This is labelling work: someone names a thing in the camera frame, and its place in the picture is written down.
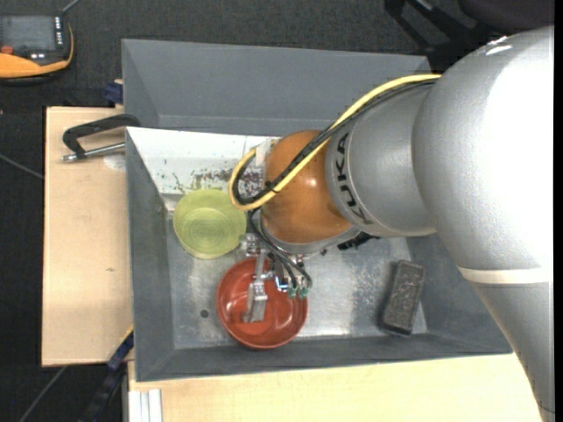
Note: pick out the pale wood flat board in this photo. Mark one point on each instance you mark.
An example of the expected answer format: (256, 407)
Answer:
(83, 244)

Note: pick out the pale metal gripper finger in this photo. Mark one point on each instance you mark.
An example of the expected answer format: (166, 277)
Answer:
(260, 309)
(250, 303)

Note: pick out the red plastic bowl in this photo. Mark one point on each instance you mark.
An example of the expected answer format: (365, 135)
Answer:
(281, 319)

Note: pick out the grey metal bin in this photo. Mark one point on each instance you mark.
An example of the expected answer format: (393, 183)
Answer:
(198, 86)

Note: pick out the dark green flat block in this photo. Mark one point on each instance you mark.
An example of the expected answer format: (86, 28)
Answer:
(402, 299)

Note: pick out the yellow-green plastic bowl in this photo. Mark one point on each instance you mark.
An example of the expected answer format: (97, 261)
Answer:
(206, 224)

